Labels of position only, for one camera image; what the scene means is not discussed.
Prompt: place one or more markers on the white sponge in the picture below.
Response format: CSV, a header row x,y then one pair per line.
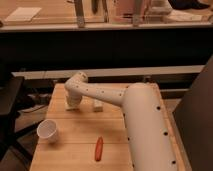
x,y
71,108

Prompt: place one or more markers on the white paper sheet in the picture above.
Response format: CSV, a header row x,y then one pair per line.
x,y
23,14

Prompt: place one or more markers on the white paper cup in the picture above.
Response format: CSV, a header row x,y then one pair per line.
x,y
47,130

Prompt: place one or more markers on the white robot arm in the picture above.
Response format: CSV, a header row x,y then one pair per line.
x,y
148,135

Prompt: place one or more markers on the dark panel right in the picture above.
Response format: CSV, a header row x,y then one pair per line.
x,y
194,119

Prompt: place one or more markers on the dark chair left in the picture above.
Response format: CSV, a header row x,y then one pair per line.
x,y
13,98

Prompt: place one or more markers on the orange carrot toy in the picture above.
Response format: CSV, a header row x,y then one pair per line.
x,y
99,149

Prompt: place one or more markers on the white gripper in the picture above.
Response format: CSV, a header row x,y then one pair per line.
x,y
73,99

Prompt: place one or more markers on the white small bottle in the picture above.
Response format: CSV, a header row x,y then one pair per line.
x,y
97,106

